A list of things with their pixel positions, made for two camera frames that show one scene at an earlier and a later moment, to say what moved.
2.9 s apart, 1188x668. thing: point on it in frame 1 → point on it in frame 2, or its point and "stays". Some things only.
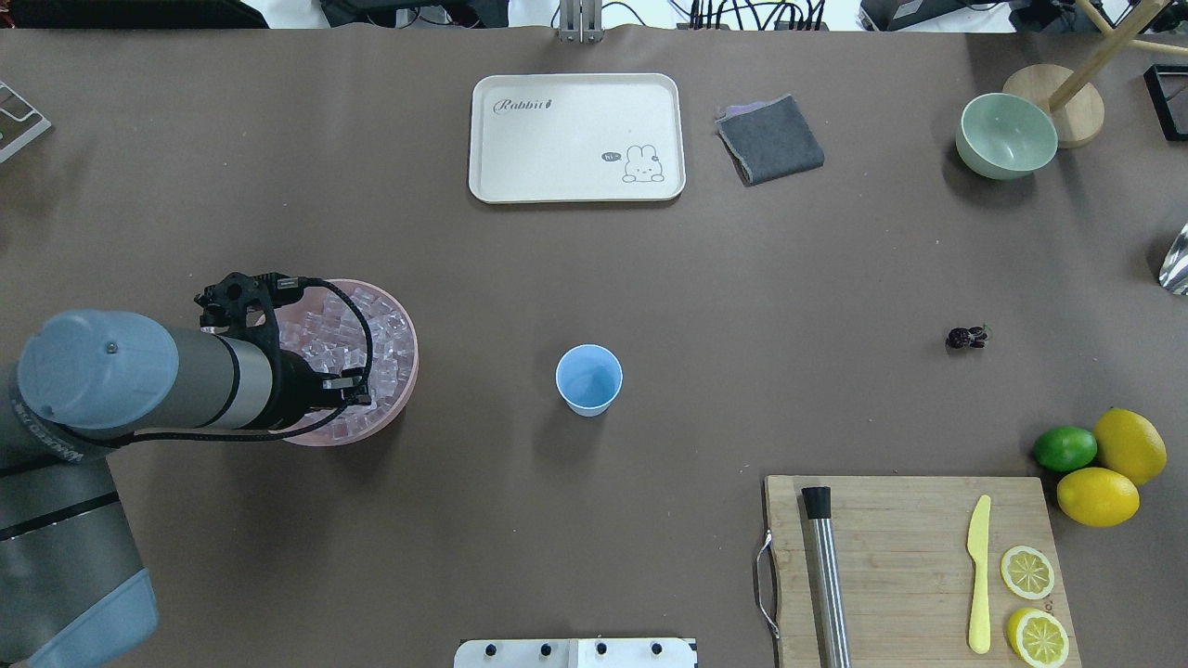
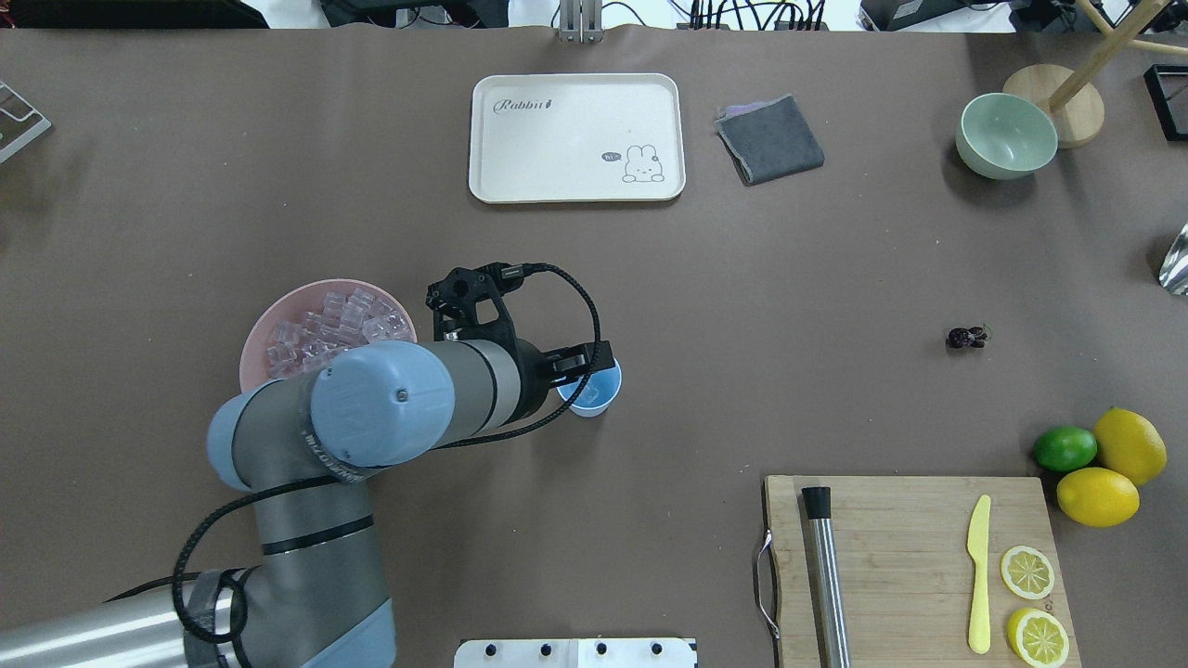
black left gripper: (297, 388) → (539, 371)
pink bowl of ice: (352, 327) stays
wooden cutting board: (905, 570) stays
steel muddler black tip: (829, 597) stays
